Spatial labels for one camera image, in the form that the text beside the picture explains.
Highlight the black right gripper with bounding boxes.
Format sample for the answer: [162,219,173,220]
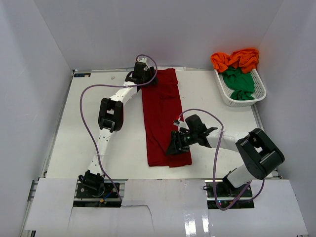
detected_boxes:
[165,130,198,156]

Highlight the red t shirt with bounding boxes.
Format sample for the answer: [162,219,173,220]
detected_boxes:
[141,69,192,168]

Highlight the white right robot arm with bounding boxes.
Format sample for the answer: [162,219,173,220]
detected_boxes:
[142,69,285,197]

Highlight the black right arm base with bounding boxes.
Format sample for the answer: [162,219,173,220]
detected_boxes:
[203,182,255,210]

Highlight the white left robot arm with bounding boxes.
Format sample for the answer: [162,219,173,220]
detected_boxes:
[79,62,158,182]

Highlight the black table label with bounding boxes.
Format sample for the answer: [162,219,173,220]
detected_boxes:
[74,73,91,78]

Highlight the green t shirt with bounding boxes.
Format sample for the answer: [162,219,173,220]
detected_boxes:
[221,67,255,101]

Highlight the orange t shirt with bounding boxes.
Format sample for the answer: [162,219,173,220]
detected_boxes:
[210,48,260,73]

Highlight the white perforated plastic basket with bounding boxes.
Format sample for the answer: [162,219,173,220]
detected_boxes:
[215,67,267,107]

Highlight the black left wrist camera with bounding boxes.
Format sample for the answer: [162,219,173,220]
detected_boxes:
[125,62,151,84]

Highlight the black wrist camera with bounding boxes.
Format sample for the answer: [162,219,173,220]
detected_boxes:
[125,62,151,84]
[185,115,218,139]

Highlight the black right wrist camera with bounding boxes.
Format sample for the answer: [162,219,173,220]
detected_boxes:
[185,115,218,139]

